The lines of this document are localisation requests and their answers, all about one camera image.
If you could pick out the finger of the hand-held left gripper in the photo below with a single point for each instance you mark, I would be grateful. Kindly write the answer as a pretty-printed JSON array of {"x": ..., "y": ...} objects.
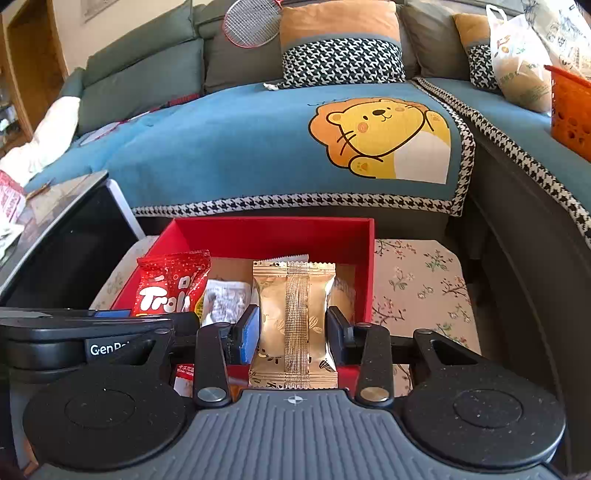
[{"x": 111, "y": 314}]

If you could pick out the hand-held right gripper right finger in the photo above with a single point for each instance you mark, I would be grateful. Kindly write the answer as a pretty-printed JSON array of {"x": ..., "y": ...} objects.
[{"x": 334, "y": 333}]

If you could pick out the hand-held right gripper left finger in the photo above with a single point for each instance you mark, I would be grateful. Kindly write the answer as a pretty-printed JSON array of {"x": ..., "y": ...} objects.
[{"x": 250, "y": 333}]

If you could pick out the yellow cake packet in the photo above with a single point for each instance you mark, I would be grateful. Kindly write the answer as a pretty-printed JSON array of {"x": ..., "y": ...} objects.
[{"x": 344, "y": 296}]

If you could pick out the silver snack packet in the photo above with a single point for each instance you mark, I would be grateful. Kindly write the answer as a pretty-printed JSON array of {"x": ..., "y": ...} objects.
[{"x": 226, "y": 299}]

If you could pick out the gold snack packet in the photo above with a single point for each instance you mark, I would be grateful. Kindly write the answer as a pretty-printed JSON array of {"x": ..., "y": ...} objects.
[{"x": 295, "y": 318}]

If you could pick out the red gummy packet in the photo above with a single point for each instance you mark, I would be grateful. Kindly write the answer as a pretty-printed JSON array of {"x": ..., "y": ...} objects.
[{"x": 171, "y": 282}]

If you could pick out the long grey snack packet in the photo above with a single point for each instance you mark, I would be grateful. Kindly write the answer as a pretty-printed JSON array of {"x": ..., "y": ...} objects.
[{"x": 288, "y": 258}]

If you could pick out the red cardboard box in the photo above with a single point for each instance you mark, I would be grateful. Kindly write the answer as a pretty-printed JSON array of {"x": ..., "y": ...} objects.
[{"x": 277, "y": 235}]

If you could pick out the black glossy side table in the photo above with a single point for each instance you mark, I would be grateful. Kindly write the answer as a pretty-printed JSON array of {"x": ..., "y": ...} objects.
[{"x": 55, "y": 258}]

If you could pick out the white bun packet red label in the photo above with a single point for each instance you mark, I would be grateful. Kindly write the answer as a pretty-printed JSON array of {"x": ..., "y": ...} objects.
[{"x": 184, "y": 379}]

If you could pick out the floral tablecloth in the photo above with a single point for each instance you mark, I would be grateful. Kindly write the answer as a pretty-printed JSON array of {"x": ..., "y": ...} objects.
[{"x": 415, "y": 286}]

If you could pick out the red white printed bag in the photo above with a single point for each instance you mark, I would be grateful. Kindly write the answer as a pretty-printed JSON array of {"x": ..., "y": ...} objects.
[{"x": 10, "y": 198}]

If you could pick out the blue lion blanket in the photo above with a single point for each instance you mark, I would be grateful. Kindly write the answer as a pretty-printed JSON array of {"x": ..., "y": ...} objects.
[{"x": 231, "y": 152}]

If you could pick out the white cloth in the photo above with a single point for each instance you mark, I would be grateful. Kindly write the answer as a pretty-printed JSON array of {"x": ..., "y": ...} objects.
[{"x": 46, "y": 138}]

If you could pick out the grey-green sofa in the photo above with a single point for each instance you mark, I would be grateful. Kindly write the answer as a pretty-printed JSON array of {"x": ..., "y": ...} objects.
[{"x": 521, "y": 240}]

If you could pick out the grey-green sofa cushion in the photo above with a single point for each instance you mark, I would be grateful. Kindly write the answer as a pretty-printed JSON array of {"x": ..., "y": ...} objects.
[
  {"x": 425, "y": 37},
  {"x": 143, "y": 87},
  {"x": 240, "y": 64}
]

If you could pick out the small white scrap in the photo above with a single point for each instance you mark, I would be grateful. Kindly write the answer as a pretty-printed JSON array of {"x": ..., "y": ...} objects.
[{"x": 272, "y": 85}]

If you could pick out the wooden door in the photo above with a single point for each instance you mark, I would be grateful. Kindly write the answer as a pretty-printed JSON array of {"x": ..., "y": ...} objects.
[{"x": 32, "y": 69}]

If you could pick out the houndstooth trimmed sofa cover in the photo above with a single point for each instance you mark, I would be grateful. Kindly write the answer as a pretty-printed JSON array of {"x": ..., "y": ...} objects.
[{"x": 508, "y": 138}]

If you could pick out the large orange houndstooth pillow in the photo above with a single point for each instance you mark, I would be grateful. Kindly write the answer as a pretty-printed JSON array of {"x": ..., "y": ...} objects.
[{"x": 341, "y": 41}]

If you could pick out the badminton racket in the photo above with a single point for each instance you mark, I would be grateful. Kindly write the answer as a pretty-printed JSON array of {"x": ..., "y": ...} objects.
[{"x": 251, "y": 21}]

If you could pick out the small orange houndstooth pillow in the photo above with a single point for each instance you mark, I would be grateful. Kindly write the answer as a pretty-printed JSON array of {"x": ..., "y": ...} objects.
[{"x": 478, "y": 50}]

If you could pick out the orange plastic basket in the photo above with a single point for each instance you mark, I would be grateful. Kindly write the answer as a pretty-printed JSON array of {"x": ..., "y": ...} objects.
[{"x": 572, "y": 115}]

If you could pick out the white plastic bag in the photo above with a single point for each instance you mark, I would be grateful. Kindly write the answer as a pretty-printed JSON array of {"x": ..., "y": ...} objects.
[{"x": 519, "y": 64}]

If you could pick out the wall picture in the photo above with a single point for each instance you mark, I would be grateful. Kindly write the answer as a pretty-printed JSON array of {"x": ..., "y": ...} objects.
[{"x": 100, "y": 9}]

